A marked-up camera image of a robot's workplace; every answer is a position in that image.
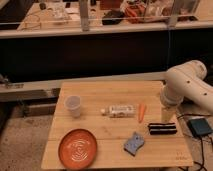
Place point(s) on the black power box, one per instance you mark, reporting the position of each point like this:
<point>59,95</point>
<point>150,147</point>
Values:
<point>199,127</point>

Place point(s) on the black rectangular block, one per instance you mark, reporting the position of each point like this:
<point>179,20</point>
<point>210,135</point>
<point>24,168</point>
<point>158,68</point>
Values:
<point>162,128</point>

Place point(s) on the black bag on bench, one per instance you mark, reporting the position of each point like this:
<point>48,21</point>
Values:
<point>112,17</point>

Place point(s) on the translucent plastic cup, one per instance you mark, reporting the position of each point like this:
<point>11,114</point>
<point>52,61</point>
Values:
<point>73,105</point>

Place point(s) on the orange tool on bench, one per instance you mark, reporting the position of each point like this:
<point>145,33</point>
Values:
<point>134,14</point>

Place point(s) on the orange ceramic bowl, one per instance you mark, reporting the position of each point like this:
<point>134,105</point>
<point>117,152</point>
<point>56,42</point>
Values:
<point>78,149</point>

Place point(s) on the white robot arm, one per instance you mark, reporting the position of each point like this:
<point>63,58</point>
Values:
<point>185,81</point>

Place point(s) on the blue sponge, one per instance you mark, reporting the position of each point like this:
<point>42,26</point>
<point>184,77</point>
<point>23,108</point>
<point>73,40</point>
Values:
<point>133,144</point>

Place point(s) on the orange carrot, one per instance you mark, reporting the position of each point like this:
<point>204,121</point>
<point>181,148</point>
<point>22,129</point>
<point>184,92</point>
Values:
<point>142,110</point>

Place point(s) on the metal rail beam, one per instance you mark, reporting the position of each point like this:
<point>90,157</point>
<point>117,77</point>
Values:
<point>50,88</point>

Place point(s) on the grey metal post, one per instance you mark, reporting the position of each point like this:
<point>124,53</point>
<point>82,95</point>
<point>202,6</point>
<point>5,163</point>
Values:
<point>84,16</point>

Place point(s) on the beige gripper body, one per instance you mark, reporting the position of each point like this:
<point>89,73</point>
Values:
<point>167,114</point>

